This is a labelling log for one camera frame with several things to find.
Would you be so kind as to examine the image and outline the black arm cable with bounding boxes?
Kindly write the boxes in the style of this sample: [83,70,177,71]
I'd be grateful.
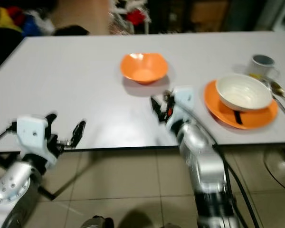
[0,123,19,147]
[190,105,263,228]

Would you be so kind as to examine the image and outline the colourful toy pile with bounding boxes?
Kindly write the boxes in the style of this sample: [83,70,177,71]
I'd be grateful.
[0,6,55,38]

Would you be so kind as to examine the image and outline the black utensil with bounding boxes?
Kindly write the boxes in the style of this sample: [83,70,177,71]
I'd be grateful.
[232,110,244,126]

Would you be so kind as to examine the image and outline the white ceramic bowl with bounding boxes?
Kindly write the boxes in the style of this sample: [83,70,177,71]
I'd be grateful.
[215,74,273,113]

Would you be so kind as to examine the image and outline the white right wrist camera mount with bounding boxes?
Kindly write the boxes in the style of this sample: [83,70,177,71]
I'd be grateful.
[167,86,196,131]

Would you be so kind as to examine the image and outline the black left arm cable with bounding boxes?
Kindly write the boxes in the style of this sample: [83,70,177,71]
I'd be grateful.
[0,123,19,147]

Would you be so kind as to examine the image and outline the metal spoon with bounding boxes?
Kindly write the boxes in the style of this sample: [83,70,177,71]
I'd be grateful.
[161,89,172,103]

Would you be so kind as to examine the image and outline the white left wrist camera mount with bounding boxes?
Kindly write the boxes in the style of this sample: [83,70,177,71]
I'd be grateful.
[17,115,52,156]

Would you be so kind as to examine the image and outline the grey mug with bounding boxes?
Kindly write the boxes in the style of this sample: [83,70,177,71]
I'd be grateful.
[250,55,280,81]

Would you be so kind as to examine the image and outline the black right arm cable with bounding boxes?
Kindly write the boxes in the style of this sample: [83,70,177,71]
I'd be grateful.
[190,105,263,228]

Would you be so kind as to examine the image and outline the orange bowl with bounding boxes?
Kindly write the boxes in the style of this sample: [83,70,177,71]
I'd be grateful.
[120,52,169,85]

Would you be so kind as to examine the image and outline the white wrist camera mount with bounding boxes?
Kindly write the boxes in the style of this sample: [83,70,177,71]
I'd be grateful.
[17,115,52,156]
[167,86,196,131]

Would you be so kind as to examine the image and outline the red cloth item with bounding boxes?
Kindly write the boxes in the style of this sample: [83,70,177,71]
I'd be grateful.
[125,9,147,26]

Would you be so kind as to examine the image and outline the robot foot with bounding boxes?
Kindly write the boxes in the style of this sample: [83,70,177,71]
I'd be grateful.
[81,216,114,228]

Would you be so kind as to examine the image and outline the golden spoon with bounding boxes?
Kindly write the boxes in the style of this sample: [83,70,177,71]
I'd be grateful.
[269,80,285,126]

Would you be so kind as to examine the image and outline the orange plate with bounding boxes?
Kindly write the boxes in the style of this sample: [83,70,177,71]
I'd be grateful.
[204,79,279,130]

